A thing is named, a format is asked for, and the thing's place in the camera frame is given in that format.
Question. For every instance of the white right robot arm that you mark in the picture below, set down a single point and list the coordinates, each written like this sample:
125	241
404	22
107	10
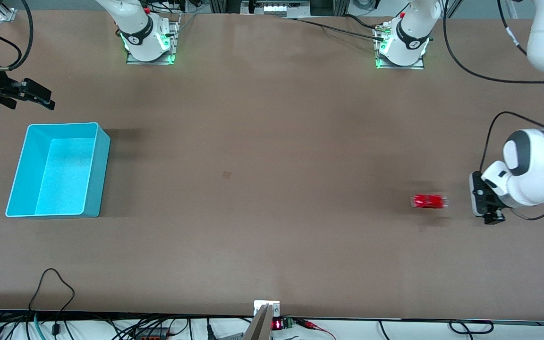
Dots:
140	23

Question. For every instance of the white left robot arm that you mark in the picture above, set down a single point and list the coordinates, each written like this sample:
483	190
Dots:
536	165

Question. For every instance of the blue plastic box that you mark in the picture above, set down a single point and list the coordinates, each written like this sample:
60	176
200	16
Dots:
64	179

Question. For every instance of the black orange power strip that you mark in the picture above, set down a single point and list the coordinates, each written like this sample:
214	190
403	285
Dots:
151	334

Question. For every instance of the aluminium frame with lights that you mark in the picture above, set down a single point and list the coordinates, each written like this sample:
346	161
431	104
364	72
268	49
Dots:
274	8

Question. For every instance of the red clip lead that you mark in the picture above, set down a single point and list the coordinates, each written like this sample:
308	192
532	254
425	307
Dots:
310	325

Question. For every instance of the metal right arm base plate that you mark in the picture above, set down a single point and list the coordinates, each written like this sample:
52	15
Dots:
175	42

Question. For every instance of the aluminium profile corner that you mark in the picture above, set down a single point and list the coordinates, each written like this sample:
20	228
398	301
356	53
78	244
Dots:
7	14

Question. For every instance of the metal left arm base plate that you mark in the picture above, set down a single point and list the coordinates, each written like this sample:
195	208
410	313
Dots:
418	65

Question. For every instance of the red beetle toy car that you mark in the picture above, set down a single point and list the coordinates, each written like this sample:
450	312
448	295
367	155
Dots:
429	201

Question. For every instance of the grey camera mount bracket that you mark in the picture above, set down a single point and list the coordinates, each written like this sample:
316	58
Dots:
262	326

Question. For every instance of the red display electronics module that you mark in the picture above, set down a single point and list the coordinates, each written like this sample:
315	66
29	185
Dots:
276	324

